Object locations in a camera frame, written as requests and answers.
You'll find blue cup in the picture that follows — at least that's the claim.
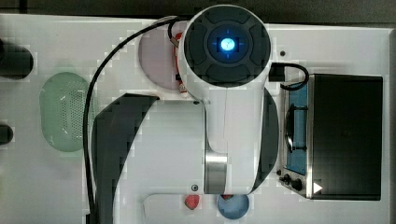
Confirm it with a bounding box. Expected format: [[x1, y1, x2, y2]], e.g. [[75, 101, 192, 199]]
[[217, 194, 249, 220]]

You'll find watermelon slice toy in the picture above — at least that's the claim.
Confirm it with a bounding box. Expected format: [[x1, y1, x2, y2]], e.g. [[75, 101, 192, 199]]
[[220, 195, 233, 201]]

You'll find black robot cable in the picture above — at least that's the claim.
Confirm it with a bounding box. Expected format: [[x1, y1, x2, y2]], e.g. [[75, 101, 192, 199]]
[[82, 15, 188, 216]]

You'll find red plush strawberry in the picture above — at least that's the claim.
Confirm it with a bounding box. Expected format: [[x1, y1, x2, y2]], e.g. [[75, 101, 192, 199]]
[[184, 195, 200, 210]]

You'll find black round container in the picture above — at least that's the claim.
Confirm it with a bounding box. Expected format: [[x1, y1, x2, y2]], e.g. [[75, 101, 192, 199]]
[[0, 124, 14, 145]]

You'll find black pot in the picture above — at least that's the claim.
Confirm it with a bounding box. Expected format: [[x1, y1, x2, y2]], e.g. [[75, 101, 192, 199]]
[[0, 40, 34, 80]]

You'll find green perforated colander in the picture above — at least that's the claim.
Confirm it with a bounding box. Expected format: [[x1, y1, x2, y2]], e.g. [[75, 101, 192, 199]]
[[39, 72, 89, 152]]

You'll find lilac round plate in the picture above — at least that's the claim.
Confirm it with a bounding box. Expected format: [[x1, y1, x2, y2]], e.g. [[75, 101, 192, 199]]
[[138, 28, 178, 90]]

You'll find black toaster oven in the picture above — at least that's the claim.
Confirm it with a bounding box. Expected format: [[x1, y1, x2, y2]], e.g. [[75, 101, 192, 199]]
[[277, 74, 383, 201]]

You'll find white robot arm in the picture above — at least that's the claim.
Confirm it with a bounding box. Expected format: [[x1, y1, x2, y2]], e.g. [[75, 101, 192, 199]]
[[91, 5, 276, 224]]

